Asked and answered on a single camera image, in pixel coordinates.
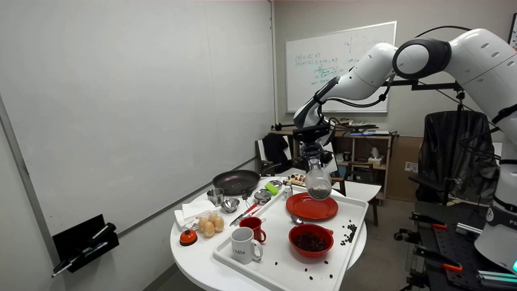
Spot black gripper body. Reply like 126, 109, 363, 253
295, 122, 334, 161

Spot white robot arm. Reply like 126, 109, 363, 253
294, 28, 517, 271

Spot red bowl with coffee beans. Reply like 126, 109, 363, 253
287, 222, 334, 258

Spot small steel bowl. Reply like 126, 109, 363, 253
221, 198, 239, 213

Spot wooden shelf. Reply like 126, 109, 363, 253
331, 130, 392, 198

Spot green sponge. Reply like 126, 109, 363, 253
265, 182, 279, 195

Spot red plate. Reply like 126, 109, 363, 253
286, 192, 337, 221

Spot wooden chair white seat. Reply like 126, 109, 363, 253
331, 177, 381, 224

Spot whiteboard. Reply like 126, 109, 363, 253
286, 20, 397, 112

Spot black frying pan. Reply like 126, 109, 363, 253
211, 169, 260, 196

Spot round white table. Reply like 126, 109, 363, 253
169, 185, 367, 291

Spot red mug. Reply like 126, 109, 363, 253
239, 216, 266, 242

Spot white plastic tray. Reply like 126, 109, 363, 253
213, 193, 368, 291

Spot white mug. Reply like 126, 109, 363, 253
231, 226, 263, 263

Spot bag of eggs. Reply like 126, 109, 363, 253
197, 211, 224, 237

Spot white paper napkin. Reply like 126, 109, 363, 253
174, 200, 215, 227

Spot black covered chair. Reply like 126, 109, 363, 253
415, 109, 499, 203

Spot orange call bell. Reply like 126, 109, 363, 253
179, 227, 197, 245

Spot red handled metal spoon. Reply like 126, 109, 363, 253
291, 216, 305, 224

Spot red handled knife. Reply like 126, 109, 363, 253
229, 201, 260, 224

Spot black wall holder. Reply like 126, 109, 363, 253
52, 214, 119, 276

